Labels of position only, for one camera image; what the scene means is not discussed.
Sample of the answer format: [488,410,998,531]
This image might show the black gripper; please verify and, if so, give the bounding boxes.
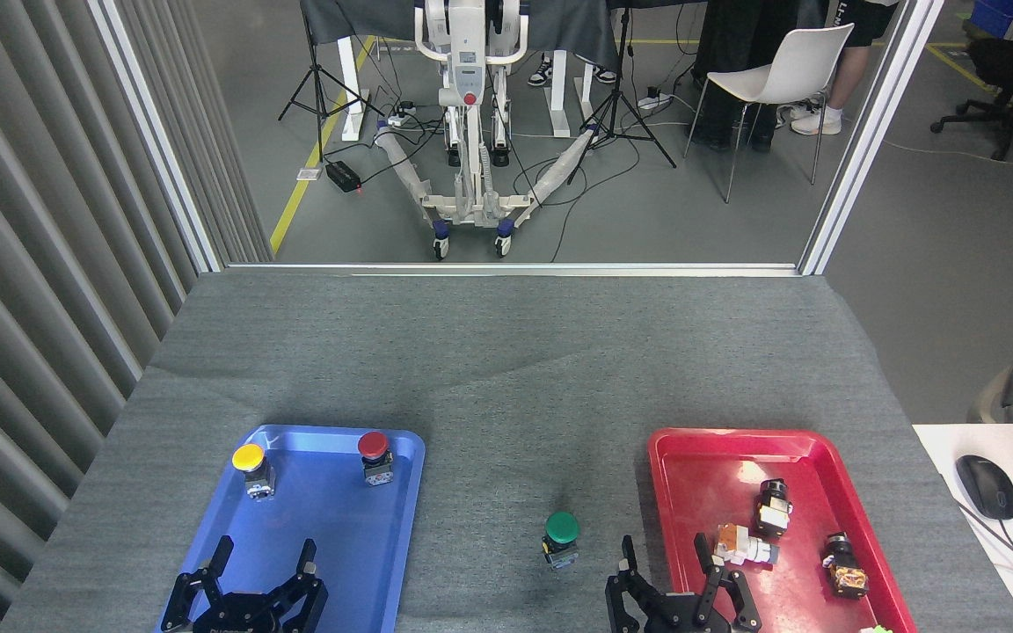
[605,533,763,633]
[160,535,330,633]

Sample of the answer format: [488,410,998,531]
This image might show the green push button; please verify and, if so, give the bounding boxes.
[543,512,580,570]

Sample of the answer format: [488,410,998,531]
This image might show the yellow push button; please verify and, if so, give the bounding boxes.
[232,442,276,502]

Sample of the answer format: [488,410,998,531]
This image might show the red push button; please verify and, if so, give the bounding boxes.
[357,431,395,487]

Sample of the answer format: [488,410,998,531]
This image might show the blue plastic tray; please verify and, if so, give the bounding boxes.
[155,425,426,633]

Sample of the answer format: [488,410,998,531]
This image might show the red plastic tray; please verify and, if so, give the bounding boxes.
[647,428,919,633]

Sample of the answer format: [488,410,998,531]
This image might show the grey felt table cover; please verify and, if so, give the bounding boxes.
[0,271,1013,633]

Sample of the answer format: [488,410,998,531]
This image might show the white desk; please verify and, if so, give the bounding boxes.
[913,424,1013,633]

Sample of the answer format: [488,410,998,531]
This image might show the black computer mouse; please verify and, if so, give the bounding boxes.
[955,455,1013,521]

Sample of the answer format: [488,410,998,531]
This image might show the black tripod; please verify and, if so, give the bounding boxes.
[278,0,384,164]
[568,0,677,186]

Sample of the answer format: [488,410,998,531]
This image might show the white plastic chair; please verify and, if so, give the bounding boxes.
[684,24,856,205]

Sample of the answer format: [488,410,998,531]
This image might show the person in white shoes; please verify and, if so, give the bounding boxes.
[775,0,903,137]

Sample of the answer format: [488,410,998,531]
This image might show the person in black shoes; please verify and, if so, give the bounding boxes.
[691,0,824,152]

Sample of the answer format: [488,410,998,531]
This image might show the dark cloth covered table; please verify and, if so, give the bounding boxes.
[300,0,623,142]

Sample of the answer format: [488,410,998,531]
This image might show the white wheeled stand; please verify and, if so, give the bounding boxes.
[375,0,600,261]

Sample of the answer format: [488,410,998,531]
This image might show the black office chair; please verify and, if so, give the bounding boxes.
[930,0,1013,163]

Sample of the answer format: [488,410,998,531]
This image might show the blue bin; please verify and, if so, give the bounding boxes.
[970,0,1013,41]

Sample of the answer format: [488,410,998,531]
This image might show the white orange switch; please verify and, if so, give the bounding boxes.
[715,524,780,568]

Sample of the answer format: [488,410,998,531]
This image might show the black white switch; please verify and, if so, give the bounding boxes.
[753,479,794,539]

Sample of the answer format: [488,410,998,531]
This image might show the black orange switch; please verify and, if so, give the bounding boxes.
[823,531,870,600]

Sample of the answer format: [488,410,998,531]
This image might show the silver rail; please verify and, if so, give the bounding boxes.
[225,262,803,279]

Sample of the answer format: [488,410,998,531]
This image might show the silver post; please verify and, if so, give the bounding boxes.
[89,0,224,273]
[798,0,947,276]

